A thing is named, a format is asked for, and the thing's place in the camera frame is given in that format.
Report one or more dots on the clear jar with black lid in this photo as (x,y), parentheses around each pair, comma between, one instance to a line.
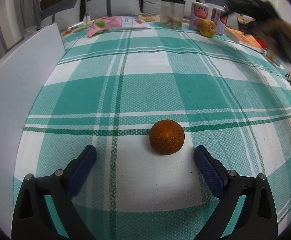
(173,12)

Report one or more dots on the purple canister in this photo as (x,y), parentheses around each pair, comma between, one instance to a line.
(219,21)

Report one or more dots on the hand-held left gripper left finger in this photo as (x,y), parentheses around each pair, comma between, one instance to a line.
(83,170)

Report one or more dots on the pink canister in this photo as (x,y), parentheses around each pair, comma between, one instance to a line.
(198,12)

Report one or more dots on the red cloth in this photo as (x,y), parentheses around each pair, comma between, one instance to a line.
(261,43)

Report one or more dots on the pink snack bag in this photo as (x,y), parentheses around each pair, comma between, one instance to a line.
(71,31)

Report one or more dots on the bunch of keys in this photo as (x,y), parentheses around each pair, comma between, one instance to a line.
(289,77)

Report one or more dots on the small orange tangerine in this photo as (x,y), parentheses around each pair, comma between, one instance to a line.
(167,137)

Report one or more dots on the grey curtain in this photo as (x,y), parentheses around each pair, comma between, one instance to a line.
(10,17)

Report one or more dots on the orange book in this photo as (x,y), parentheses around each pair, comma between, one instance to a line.
(245,40)

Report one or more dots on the white snack packet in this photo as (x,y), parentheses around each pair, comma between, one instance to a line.
(134,22)

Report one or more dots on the pink snack packet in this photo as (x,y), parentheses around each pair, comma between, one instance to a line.
(103,25)

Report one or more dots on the green checked tablecloth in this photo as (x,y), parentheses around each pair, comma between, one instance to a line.
(145,92)

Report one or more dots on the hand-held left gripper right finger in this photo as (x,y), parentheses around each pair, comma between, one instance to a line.
(208,170)

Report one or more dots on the white board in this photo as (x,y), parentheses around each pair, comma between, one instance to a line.
(15,92)

